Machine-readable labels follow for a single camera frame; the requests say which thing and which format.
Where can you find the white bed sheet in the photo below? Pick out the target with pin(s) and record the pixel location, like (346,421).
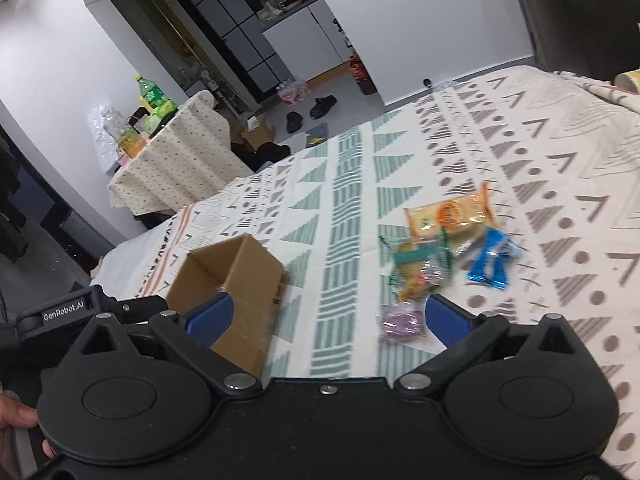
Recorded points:
(140,260)

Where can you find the printed blanket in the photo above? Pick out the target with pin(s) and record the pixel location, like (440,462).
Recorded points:
(350,210)

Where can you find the white kitchen cabinet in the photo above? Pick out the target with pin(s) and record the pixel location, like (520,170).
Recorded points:
(310,45)

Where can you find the green soda bottle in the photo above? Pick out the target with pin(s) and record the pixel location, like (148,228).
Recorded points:
(150,92)

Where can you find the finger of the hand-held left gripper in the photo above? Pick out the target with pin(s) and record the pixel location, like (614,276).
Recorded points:
(135,308)

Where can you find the dark cabinet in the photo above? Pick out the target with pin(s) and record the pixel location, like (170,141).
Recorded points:
(12,200)

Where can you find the grey floor mat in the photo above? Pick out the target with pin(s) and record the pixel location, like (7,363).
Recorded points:
(317,135)

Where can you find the brown cardboard box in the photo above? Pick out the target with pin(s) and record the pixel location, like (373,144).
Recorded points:
(250,280)

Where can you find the person's left hand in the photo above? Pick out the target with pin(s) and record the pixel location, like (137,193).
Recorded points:
(17,415)

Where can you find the round table with dotted cloth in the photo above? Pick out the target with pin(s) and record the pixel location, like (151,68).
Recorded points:
(180,160)

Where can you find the grey bin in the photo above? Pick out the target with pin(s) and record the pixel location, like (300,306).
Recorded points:
(77,235)

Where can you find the dark leaning panel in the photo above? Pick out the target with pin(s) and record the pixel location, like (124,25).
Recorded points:
(575,10)

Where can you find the green tissue pack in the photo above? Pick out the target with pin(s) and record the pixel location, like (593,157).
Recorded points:
(160,112)

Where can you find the brown wooden door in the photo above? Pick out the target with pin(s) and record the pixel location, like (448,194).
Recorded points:
(170,35)

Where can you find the dark cloth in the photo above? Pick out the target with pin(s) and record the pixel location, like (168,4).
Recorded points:
(262,155)

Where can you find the black slipper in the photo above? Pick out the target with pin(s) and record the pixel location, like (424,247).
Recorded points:
(295,121)
(322,106)

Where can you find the pack of water bottles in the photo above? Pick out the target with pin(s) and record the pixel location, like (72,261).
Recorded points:
(292,92)

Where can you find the tape roll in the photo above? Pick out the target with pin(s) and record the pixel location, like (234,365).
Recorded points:
(627,80)

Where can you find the clear green-edged snack packet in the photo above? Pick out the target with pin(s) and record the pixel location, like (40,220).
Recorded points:
(415,275)

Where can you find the orange cookie packet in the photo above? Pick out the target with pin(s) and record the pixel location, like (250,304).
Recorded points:
(450,212)

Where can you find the black grid door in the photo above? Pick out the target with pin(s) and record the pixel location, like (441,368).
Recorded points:
(240,45)

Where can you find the blue wafer packet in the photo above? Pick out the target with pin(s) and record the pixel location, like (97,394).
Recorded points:
(492,260)

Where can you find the dark oil bottle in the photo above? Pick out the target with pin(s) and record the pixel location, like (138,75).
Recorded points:
(362,75)

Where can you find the white bubble wrap sheet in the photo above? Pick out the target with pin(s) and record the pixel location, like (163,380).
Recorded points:
(100,150)

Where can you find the purple snack packet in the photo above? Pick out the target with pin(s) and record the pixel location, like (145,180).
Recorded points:
(400,325)

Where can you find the open cardboard box with tissue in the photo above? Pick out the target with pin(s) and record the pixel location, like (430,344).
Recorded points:
(257,132)

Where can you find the clear bottle with yellow liquid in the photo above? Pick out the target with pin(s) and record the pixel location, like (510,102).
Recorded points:
(127,142)

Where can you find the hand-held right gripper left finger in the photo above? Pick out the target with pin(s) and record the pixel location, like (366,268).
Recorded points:
(210,317)

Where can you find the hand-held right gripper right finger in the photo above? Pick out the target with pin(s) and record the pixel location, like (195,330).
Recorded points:
(450,320)

